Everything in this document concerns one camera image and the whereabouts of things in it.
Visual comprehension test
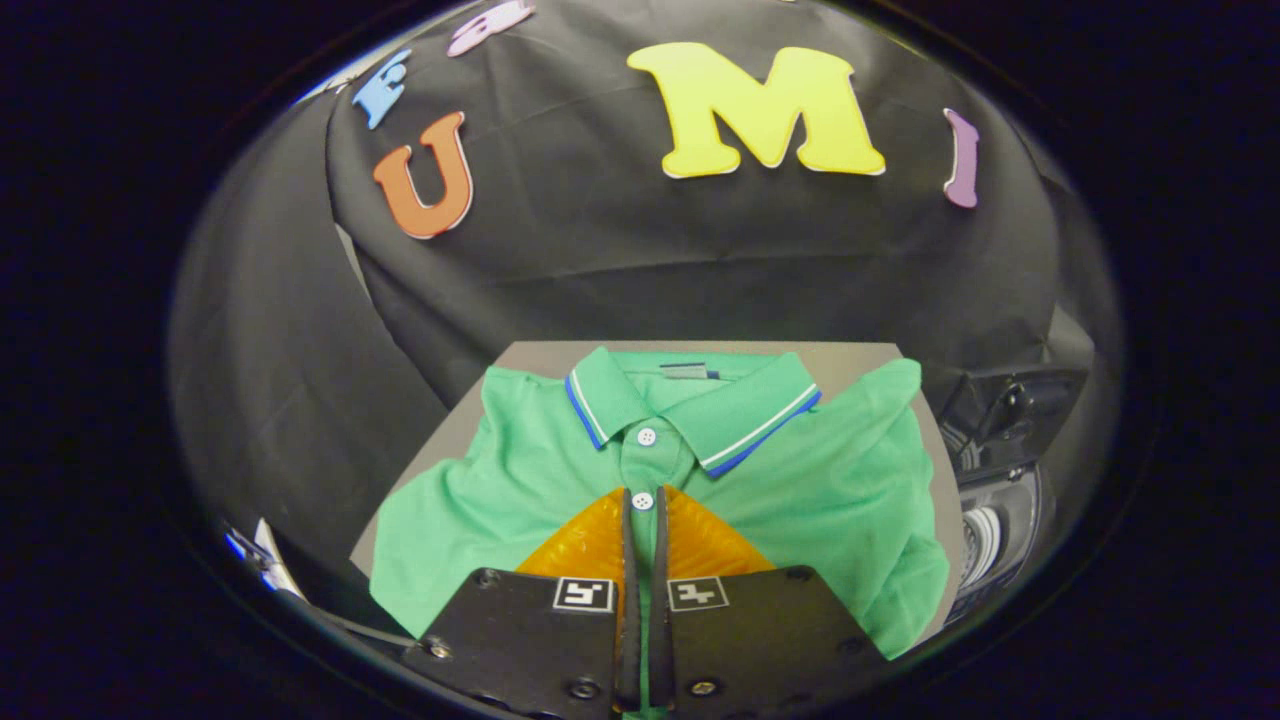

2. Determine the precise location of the green polo shirt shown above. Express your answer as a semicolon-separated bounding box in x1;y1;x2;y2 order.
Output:
368;346;951;716

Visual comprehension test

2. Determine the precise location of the dark grey washing machine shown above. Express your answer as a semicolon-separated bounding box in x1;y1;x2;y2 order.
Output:
950;460;1049;623

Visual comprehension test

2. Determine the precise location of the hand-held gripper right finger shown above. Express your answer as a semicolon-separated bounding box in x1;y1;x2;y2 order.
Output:
645;485;886;713

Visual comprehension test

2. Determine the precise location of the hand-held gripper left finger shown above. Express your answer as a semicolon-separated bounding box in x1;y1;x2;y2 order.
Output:
405;487;641;716

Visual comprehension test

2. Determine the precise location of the blue and white edge object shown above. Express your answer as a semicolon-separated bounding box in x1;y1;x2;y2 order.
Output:
225;518;306;601

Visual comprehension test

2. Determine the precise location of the grey cabinet with dark top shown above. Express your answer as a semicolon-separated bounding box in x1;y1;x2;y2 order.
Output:
350;340;966;641

